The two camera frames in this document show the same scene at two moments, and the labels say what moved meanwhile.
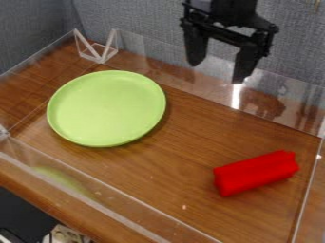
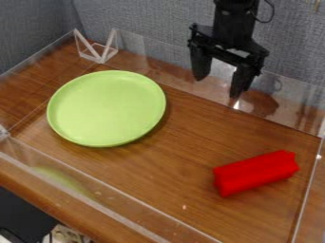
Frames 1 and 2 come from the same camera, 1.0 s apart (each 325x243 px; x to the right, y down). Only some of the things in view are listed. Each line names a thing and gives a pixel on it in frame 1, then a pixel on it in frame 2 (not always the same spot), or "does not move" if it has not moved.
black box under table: [24, 223] does not move
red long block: [254, 171] does not move
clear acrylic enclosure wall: [142, 149] does not move
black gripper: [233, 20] -> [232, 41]
